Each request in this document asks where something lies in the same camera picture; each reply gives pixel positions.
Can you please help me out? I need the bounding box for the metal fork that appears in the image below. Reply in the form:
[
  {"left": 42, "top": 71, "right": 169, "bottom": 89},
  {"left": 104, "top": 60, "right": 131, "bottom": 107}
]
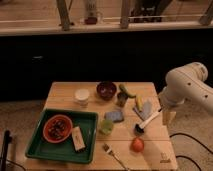
[{"left": 102, "top": 144, "right": 130, "bottom": 171}]

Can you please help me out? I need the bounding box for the black cable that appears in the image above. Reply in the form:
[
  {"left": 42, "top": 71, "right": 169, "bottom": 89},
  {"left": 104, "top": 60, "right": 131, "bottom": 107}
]
[{"left": 169, "top": 132, "right": 213, "bottom": 171}]

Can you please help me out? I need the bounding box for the blue sponge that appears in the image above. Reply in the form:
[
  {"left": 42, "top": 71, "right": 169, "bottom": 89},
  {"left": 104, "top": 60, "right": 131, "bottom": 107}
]
[{"left": 105, "top": 111, "right": 124, "bottom": 122}]

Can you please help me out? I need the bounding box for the red orange apple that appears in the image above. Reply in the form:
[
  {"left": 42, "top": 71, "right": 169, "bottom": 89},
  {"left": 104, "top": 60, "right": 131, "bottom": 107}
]
[{"left": 131, "top": 137, "right": 144, "bottom": 152}]

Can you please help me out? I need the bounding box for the green plastic tray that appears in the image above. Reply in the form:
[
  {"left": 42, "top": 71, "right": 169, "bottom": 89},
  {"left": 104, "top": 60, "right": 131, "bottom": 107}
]
[{"left": 25, "top": 109, "right": 98, "bottom": 164}]

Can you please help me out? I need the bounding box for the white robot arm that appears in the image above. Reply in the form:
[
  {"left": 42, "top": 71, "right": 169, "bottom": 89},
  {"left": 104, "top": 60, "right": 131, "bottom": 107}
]
[{"left": 158, "top": 62, "right": 213, "bottom": 125}]

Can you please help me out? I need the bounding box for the orange bowl with food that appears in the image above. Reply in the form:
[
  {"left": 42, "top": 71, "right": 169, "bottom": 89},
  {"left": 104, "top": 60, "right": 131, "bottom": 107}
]
[{"left": 43, "top": 114, "right": 73, "bottom": 144}]

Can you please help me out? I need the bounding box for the white handled black brush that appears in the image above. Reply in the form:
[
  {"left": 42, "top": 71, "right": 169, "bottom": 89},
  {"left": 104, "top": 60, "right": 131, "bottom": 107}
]
[{"left": 135, "top": 109, "right": 162, "bottom": 134}]

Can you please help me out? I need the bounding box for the beige rectangular box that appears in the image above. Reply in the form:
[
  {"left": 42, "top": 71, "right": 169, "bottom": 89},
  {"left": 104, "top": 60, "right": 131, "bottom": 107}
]
[{"left": 72, "top": 126, "right": 85, "bottom": 151}]

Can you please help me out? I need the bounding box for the green plastic cup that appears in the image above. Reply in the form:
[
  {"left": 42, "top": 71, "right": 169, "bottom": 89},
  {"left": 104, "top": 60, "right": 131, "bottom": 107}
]
[{"left": 99, "top": 119, "right": 114, "bottom": 135}]

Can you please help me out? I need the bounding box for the green cucumber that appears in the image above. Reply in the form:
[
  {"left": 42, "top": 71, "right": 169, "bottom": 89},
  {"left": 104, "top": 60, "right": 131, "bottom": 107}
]
[{"left": 119, "top": 84, "right": 136, "bottom": 98}]

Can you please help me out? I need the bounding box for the dark maroon bowl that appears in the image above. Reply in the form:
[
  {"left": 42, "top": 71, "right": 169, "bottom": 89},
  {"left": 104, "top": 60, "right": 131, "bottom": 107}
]
[{"left": 96, "top": 81, "right": 117, "bottom": 100}]

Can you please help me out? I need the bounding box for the black stand at left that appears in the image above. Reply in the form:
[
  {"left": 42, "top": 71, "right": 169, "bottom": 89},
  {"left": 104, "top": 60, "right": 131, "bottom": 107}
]
[{"left": 0, "top": 130, "right": 12, "bottom": 171}]

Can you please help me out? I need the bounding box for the white paper cup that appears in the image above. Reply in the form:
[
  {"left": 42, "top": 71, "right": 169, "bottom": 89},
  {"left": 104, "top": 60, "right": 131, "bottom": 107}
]
[{"left": 74, "top": 89, "right": 90, "bottom": 106}]

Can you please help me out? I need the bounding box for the white bottle in background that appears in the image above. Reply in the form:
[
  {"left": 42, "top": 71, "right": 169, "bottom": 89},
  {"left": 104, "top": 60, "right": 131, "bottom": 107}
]
[{"left": 84, "top": 0, "right": 103, "bottom": 25}]

